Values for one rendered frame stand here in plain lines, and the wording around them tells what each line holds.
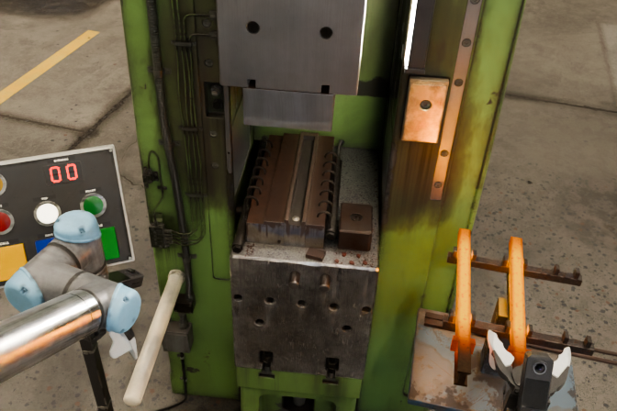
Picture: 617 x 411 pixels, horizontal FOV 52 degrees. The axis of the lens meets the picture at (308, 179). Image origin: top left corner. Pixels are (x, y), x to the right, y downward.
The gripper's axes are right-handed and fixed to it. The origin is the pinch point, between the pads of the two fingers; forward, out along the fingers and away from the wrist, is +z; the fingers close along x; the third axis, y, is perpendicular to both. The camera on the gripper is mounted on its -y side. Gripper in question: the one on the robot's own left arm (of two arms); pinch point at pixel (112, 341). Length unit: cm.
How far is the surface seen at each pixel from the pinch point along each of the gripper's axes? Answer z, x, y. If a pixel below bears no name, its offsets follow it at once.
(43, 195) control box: -19.2, -29.1, -11.9
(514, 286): -6, 69, -57
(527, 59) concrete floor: 92, 2, -405
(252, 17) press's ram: -59, 7, -44
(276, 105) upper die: -39, 11, -46
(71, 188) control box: -19.7, -25.5, -16.7
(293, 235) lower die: -2, 15, -48
